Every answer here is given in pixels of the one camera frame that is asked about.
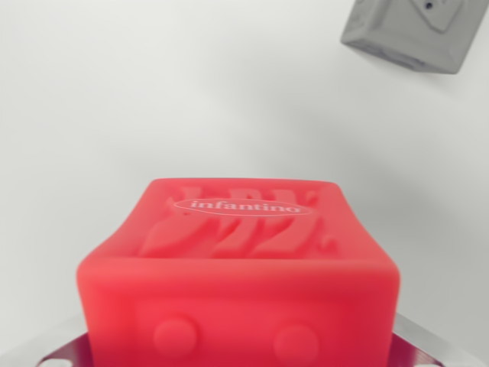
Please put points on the gripper left finger with black rubber pad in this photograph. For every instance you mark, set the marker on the gripper left finger with black rubber pad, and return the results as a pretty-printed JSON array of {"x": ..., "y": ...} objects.
[{"x": 68, "y": 353}]

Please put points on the grey soft cube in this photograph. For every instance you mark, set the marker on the grey soft cube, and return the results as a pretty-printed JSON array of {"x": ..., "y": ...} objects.
[{"x": 393, "y": 34}]

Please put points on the red infantino soft cube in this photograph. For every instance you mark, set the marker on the red infantino soft cube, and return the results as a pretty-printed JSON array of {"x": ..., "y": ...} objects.
[{"x": 237, "y": 279}]

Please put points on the gripper right finger with black rubber pad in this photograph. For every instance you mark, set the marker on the gripper right finger with black rubber pad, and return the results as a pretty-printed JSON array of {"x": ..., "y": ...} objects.
[{"x": 412, "y": 351}]

